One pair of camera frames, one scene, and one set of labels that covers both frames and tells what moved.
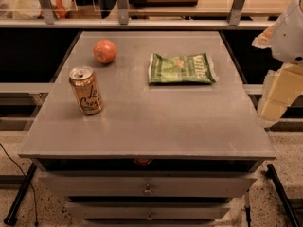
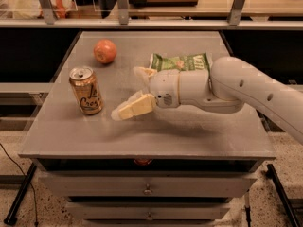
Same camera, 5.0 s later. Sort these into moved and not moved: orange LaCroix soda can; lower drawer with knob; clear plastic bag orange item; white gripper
Moved: white gripper
Not moved: lower drawer with knob; orange LaCroix soda can; clear plastic bag orange item
